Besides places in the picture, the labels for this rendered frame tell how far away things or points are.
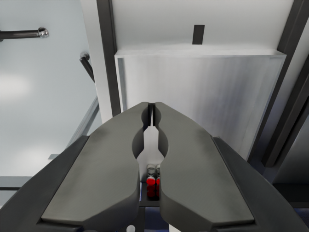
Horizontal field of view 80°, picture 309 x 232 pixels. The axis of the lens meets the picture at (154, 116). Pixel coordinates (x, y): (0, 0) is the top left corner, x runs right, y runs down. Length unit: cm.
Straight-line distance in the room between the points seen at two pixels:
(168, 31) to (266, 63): 18
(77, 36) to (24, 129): 91
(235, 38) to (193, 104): 13
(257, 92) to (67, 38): 115
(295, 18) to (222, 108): 18
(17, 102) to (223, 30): 155
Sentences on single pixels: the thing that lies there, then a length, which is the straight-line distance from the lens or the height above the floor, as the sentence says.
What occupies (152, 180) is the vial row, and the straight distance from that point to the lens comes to 44.
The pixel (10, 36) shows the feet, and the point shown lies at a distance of 135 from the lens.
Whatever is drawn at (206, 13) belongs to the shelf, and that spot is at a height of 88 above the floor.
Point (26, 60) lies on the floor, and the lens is 150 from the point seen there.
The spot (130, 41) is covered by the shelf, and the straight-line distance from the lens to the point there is 33.
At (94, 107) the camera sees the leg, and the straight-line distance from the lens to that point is 101.
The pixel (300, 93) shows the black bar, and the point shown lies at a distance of 42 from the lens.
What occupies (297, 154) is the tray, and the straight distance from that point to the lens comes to 56.
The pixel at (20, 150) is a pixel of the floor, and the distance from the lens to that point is 203.
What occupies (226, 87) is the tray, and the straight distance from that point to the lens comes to 37.
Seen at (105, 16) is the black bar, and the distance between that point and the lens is 31.
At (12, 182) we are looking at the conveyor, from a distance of 68.
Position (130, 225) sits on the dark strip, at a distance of 37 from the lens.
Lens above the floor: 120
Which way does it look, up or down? 57 degrees down
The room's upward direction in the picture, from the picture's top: 179 degrees counter-clockwise
